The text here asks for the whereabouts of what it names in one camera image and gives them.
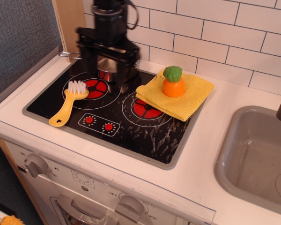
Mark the grey timer knob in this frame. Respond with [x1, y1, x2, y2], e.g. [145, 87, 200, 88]
[24, 154, 48, 178]

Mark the grey oven temperature knob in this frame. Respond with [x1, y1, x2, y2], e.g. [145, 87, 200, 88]
[115, 195, 145, 223]

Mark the orange toy carrot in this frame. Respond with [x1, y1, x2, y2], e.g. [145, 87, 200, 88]
[163, 66, 185, 97]

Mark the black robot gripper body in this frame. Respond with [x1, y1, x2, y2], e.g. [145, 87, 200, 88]
[76, 14, 141, 62]

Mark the yellow folded cloth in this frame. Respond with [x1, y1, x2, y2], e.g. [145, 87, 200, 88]
[136, 66, 214, 121]

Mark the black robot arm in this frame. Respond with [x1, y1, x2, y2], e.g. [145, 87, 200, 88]
[76, 0, 141, 85]

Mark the red stove knob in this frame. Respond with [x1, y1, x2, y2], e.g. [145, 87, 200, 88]
[85, 116, 94, 124]
[104, 123, 113, 132]

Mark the stainless steel pot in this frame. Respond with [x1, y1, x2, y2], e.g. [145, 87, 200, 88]
[58, 52, 118, 83]

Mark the grey oven door handle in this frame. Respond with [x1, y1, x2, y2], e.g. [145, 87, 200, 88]
[56, 195, 119, 225]

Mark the right red stove knob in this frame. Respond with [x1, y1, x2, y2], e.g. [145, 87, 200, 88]
[104, 123, 113, 132]

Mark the grey sink basin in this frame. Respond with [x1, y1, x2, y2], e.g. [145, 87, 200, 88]
[214, 105, 281, 214]

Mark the yellow dish brush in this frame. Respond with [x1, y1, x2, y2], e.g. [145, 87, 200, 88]
[49, 81, 89, 127]

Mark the left red stove knob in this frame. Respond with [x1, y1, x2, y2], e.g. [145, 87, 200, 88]
[85, 116, 94, 124]

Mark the orange yellow object bottom corner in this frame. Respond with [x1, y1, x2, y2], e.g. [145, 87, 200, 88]
[0, 216, 24, 225]

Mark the black toy stovetop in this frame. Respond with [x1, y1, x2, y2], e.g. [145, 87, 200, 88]
[22, 60, 200, 170]

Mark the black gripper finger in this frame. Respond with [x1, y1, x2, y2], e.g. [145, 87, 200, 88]
[80, 46, 97, 78]
[116, 59, 141, 85]

